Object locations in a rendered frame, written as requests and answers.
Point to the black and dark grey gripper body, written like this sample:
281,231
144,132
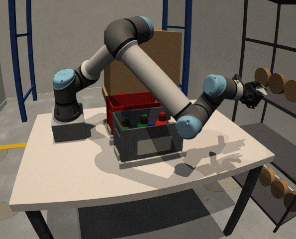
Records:
251,96

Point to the red bottle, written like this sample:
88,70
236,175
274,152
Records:
162,119

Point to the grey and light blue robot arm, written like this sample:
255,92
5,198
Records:
122,38

